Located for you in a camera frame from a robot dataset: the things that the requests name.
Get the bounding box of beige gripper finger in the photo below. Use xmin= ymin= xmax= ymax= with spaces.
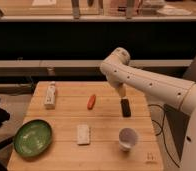
xmin=120 ymin=86 xmax=126 ymax=98

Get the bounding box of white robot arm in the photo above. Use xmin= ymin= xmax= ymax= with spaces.
xmin=100 ymin=47 xmax=196 ymax=171

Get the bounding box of white sponge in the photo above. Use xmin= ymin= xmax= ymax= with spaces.
xmin=77 ymin=124 xmax=90 ymax=145

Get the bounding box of black remote control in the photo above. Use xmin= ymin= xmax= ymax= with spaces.
xmin=121 ymin=99 xmax=131 ymax=117

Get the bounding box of white paper cup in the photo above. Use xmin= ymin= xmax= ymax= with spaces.
xmin=118 ymin=128 xmax=139 ymax=152

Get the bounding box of white bottle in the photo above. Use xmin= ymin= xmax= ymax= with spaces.
xmin=44 ymin=82 xmax=56 ymax=109

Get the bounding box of green bowl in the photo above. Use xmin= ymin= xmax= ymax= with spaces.
xmin=13 ymin=119 xmax=52 ymax=158

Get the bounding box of black cable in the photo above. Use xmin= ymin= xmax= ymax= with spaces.
xmin=148 ymin=103 xmax=181 ymax=169

